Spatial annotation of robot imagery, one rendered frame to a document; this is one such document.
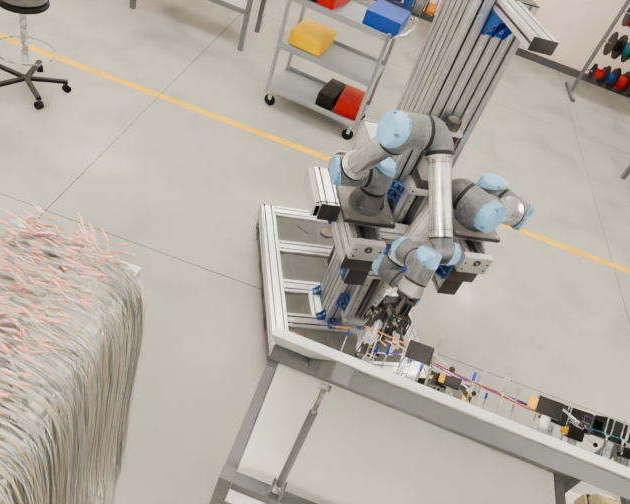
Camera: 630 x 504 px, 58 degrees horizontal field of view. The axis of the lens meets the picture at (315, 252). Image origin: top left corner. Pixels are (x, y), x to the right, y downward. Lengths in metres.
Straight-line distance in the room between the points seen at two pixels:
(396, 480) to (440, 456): 0.21
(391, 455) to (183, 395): 1.24
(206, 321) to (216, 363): 0.28
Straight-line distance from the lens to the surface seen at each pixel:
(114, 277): 1.41
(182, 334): 3.19
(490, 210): 2.03
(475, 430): 1.35
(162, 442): 2.85
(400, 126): 1.83
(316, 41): 4.94
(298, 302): 3.21
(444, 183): 1.90
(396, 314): 1.75
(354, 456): 2.07
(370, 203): 2.31
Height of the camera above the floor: 2.53
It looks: 41 degrees down
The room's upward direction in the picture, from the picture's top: 22 degrees clockwise
